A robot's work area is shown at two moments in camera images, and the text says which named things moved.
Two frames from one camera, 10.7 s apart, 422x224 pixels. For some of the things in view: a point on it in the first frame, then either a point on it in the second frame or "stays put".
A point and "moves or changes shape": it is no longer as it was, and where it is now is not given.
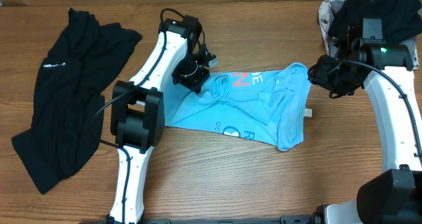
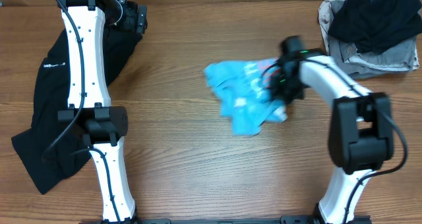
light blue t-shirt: x=270 y=106 moves or changes shape
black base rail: x=289 y=219 stays put
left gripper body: x=188 y=71 -> x=129 y=20
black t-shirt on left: x=68 y=104 stays put
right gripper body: x=340 y=79 -> x=289 y=87
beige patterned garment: x=326 y=10 stays put
